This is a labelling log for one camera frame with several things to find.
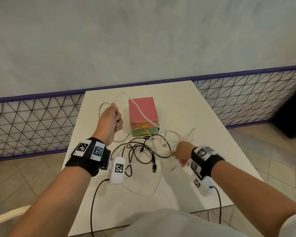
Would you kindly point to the black right wristband with markers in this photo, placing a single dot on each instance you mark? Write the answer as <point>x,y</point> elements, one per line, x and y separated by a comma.
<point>204,159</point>

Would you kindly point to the person's right hand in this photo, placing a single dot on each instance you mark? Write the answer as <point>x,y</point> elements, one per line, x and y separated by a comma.
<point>184,152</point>

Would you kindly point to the person's right forearm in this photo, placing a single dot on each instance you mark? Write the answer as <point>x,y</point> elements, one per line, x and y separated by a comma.
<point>249,192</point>

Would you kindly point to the person's left forearm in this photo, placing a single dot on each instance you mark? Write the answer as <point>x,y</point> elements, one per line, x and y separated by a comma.
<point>51,202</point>

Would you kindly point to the person's right fingers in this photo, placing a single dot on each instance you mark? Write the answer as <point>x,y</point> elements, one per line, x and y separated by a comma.
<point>180,160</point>

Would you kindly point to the person's left fingers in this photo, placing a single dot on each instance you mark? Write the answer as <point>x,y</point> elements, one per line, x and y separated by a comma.
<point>118,122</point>

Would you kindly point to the dark cabinet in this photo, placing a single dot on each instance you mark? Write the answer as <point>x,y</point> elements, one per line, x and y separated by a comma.
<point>292,113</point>

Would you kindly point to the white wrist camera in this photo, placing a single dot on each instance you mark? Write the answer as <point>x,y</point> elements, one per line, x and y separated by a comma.
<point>117,170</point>
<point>202,186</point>

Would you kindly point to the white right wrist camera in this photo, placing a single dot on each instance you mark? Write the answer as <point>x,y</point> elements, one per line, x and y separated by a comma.
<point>202,186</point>

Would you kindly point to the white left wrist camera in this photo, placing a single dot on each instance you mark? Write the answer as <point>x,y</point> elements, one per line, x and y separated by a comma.
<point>117,170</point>

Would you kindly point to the pink and green drawer box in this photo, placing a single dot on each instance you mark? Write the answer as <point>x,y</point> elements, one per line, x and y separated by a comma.
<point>143,113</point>

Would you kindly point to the black wristband with markers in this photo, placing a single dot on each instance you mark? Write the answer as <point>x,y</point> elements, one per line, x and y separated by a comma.
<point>204,159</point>
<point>90,151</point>

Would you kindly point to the black left wristband with markers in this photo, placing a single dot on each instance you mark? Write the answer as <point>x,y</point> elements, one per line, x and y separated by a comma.
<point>90,151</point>

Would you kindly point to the person's left hand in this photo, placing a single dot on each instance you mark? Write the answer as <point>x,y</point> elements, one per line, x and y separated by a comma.
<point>106,124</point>

